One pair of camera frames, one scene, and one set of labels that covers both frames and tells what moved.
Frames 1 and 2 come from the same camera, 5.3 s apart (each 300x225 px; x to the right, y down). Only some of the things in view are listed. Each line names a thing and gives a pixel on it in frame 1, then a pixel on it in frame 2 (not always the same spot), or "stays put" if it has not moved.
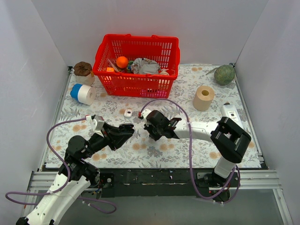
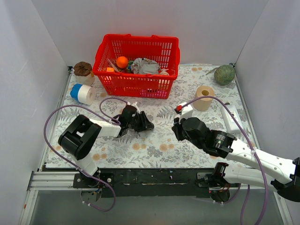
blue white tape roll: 83,93 stays put
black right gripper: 153,131 to 179,129
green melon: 224,75 stays put
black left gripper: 115,136 to 139,120
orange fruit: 122,62 stays put
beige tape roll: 203,98 stays put
